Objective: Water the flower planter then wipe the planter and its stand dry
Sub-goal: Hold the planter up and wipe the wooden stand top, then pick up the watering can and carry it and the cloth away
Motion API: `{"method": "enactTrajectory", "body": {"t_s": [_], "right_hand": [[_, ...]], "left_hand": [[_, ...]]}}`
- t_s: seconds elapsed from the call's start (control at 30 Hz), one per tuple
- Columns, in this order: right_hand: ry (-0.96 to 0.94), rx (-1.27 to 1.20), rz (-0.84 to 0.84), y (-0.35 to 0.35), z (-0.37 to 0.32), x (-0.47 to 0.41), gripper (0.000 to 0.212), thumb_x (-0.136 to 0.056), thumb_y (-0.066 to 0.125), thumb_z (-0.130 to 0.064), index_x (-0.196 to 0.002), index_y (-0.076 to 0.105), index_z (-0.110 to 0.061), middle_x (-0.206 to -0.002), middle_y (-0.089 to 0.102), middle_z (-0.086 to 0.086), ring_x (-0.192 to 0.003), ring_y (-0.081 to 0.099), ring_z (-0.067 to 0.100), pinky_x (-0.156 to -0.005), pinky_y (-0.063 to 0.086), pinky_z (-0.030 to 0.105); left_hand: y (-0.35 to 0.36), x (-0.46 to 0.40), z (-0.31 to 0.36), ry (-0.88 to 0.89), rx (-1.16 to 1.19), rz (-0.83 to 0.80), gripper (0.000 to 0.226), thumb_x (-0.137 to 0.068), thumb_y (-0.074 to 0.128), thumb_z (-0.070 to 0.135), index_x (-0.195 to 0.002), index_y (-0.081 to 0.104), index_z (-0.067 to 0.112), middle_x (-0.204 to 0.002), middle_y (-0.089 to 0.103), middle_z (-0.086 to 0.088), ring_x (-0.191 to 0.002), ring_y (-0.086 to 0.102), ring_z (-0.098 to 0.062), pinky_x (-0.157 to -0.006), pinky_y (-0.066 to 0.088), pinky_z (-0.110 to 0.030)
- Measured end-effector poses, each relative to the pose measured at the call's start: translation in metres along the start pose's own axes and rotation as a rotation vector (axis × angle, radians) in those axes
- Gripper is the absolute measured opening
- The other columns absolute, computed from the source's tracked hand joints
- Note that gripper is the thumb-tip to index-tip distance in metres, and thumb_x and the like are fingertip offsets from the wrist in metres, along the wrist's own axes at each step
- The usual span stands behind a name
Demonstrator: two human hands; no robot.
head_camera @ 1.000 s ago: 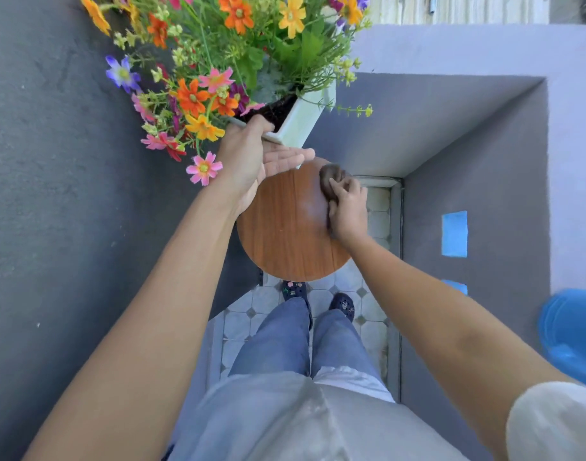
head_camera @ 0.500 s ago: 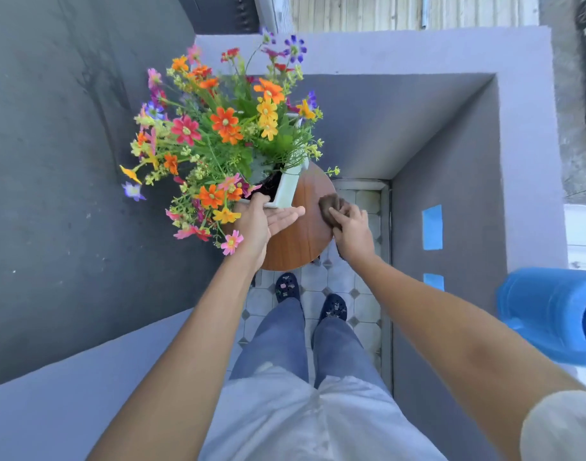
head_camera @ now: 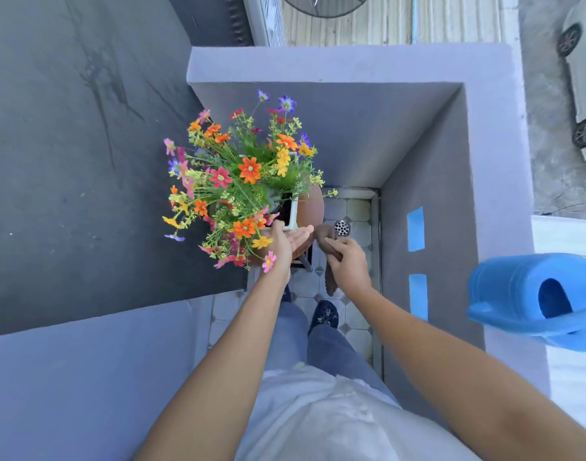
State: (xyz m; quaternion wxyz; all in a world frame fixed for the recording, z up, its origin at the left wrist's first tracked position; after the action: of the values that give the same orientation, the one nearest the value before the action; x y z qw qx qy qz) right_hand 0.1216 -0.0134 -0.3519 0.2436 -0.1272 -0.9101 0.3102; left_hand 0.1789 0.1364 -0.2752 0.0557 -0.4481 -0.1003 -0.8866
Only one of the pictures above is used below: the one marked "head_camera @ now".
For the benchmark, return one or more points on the person's left hand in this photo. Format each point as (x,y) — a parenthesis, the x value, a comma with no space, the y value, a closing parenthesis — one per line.
(283,244)

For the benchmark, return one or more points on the person's right hand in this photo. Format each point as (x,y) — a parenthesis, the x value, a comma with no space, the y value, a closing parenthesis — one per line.
(353,271)

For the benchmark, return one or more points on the brown cleaning cloth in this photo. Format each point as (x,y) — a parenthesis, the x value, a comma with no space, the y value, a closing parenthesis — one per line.
(331,278)

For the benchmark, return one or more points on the colourful flowers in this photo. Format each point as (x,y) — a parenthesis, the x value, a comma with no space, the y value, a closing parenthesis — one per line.
(245,187)

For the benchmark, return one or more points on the blue watering can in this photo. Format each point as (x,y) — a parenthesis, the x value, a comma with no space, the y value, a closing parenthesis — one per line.
(504,283)

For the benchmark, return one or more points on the person's left forearm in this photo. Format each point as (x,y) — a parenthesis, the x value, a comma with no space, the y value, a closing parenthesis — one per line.
(216,379)

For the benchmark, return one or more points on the person's right forearm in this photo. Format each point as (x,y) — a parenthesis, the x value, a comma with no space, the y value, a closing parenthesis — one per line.
(465,379)

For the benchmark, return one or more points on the metal floor drain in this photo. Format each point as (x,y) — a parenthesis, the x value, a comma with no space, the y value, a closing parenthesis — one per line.
(342,228)

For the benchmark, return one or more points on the round wooden table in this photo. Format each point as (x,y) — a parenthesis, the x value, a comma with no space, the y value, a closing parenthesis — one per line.
(312,206)

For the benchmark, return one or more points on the dark shoe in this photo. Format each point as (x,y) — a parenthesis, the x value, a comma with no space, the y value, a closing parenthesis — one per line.
(324,314)

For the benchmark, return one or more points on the blue tape strip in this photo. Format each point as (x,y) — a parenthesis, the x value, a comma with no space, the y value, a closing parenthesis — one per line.
(416,229)
(418,297)

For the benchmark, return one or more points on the blue jeans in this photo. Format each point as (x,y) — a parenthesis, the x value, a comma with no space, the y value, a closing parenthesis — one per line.
(331,350)

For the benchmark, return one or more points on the white shirt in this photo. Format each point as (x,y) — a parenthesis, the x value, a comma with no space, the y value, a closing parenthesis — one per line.
(322,417)

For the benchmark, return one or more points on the white air conditioner unit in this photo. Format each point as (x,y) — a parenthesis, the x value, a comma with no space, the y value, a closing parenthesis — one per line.
(259,19)

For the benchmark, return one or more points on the beige corrugated roof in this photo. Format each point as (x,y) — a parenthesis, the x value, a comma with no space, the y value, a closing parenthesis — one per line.
(370,28)

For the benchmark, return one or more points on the light blue drain pipe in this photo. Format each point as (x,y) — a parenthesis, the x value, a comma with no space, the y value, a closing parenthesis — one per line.
(415,19)

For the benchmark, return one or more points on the white car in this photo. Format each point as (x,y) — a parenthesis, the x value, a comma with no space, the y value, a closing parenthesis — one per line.
(585,67)

